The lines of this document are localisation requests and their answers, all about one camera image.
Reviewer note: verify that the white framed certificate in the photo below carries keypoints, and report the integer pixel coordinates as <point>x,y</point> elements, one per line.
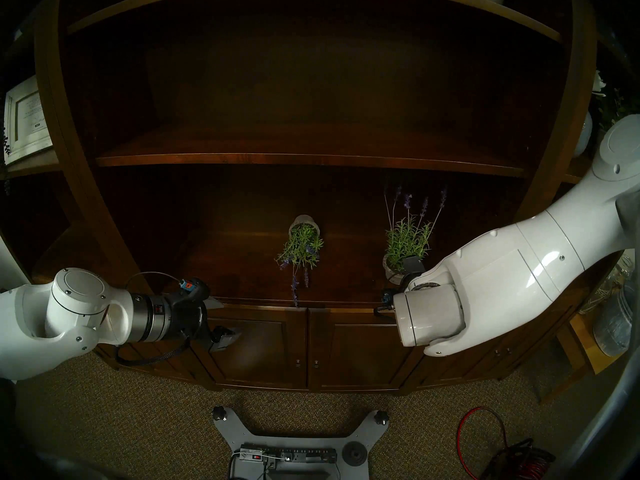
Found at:
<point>27,119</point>

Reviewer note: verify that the black star knob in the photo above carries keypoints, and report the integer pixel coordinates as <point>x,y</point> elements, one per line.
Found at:
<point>220,413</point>
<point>382,417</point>

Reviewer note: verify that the black round caster disc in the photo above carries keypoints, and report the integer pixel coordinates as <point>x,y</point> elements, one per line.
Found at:
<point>355,453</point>

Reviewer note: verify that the small white ceramic vase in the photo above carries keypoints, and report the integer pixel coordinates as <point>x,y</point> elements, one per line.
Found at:
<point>582,136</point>

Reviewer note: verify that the dark hanging vine plant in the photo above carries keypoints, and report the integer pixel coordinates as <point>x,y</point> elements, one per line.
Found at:
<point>5,141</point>

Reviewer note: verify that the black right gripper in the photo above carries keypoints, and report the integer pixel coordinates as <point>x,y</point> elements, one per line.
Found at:
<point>407,283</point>

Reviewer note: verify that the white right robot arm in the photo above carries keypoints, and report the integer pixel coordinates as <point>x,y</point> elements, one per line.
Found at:
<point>525,264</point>

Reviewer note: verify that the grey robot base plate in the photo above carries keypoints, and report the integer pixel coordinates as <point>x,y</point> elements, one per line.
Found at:
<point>235,436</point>

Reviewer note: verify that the dark wooden bookcase cabinet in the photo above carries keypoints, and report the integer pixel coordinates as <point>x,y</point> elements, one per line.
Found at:
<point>300,84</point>

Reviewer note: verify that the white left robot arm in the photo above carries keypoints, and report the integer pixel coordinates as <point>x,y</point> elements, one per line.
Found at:
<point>35,329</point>

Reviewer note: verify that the fake lavender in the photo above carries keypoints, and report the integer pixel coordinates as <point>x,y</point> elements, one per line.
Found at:
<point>300,246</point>
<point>407,241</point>

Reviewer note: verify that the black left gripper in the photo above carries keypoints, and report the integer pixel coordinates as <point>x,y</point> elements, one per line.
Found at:
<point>187,314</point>

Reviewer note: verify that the power strip with red switch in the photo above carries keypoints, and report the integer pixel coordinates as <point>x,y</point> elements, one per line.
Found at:
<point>295,455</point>

